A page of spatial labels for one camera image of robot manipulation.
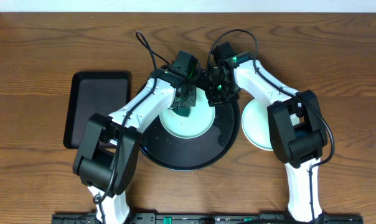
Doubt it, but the green yellow sponge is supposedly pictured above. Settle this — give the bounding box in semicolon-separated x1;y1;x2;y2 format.
171;107;190;118

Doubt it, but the green plate with red stain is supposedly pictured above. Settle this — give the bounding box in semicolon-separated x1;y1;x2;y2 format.
242;99;273;151

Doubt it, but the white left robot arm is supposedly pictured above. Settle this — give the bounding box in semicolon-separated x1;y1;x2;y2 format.
73;68;196;223

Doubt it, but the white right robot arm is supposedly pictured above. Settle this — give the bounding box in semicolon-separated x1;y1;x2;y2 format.
205;50;335;223

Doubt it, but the black round tray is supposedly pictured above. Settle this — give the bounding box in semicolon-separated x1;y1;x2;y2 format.
134;67;240;172

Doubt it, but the black rectangular tray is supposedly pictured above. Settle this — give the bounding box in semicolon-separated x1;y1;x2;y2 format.
63;70;131;149

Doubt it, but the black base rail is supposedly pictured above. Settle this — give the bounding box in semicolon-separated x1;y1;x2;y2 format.
51;213;364;224

